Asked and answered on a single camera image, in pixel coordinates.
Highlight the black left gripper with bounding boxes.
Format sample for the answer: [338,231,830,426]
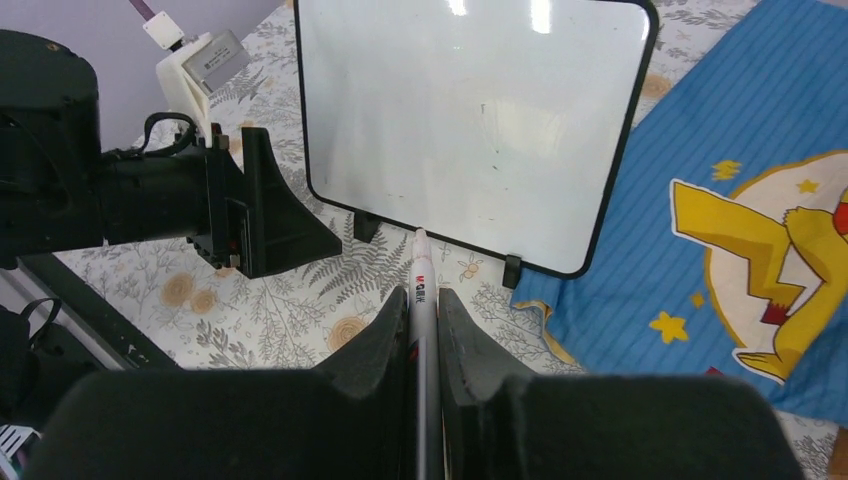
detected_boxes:
[185,122,342,279]

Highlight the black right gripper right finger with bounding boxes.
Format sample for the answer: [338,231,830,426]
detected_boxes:
[438,288,803,479]

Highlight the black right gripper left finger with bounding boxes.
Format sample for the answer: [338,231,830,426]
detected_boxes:
[26,287,408,479]

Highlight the white whiteboard marker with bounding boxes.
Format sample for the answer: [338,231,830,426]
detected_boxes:
[408,229,445,479]

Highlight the white whiteboard black frame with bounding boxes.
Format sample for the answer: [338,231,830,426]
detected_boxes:
[293,1,659,287]

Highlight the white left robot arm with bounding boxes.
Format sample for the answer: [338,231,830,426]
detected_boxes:
[1,30,342,278]

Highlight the blue Pikachu cloth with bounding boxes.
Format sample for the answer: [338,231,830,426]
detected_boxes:
[512,1,847,425]

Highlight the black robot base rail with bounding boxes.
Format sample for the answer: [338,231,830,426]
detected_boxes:
[1,258,178,370]

